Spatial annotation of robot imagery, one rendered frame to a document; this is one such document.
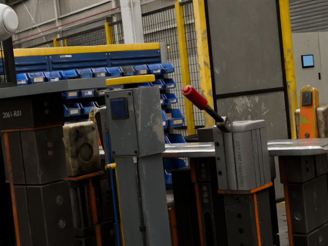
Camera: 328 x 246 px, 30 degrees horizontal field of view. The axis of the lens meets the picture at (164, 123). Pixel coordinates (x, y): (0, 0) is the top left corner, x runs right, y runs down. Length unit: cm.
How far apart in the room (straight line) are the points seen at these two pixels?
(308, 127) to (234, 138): 33
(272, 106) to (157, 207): 398
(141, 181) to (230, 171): 17
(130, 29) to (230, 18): 206
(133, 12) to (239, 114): 230
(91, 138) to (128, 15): 524
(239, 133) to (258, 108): 381
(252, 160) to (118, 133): 24
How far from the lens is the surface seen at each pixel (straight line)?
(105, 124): 124
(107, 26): 734
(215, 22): 460
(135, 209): 102
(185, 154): 127
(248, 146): 107
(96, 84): 108
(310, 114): 137
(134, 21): 656
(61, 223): 121
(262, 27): 495
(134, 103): 98
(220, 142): 109
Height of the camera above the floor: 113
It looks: 3 degrees down
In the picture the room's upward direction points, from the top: 6 degrees counter-clockwise
